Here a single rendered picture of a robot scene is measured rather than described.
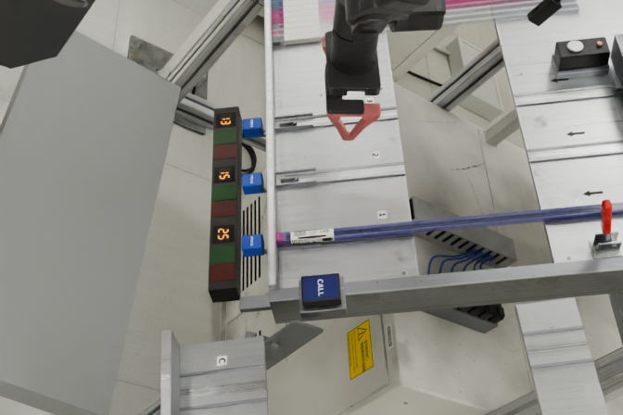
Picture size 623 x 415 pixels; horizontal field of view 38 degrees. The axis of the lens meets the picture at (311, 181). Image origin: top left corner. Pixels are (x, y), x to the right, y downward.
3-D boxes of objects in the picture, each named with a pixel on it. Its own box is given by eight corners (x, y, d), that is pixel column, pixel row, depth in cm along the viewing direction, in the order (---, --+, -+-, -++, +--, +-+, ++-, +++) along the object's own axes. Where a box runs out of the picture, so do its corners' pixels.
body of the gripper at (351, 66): (373, 42, 118) (379, -2, 112) (379, 98, 111) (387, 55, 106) (324, 41, 117) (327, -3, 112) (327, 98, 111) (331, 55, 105)
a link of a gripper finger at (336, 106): (371, 112, 121) (378, 62, 114) (375, 153, 117) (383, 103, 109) (321, 111, 121) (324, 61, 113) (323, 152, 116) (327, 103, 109)
